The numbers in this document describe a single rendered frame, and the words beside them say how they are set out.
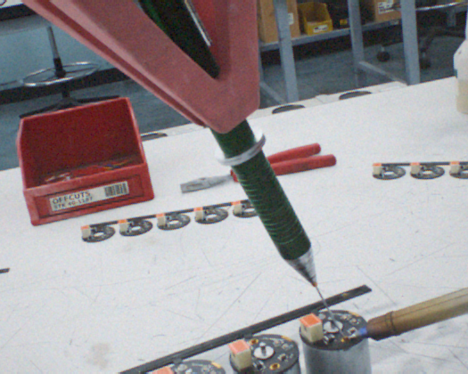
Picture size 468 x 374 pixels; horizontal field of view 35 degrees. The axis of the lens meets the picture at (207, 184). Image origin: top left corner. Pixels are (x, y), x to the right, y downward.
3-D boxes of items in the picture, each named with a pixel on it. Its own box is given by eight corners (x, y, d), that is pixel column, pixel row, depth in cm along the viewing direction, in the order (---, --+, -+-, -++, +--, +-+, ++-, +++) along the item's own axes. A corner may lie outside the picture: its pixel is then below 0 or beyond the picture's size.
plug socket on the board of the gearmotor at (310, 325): (330, 336, 27) (328, 320, 26) (309, 344, 26) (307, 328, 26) (319, 326, 27) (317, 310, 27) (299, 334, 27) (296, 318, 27)
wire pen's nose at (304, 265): (291, 285, 25) (273, 253, 24) (315, 264, 25) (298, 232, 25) (310, 297, 24) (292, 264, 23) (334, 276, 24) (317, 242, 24)
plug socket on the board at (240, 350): (259, 362, 26) (257, 346, 26) (237, 370, 26) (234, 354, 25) (250, 352, 27) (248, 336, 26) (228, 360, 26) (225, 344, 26)
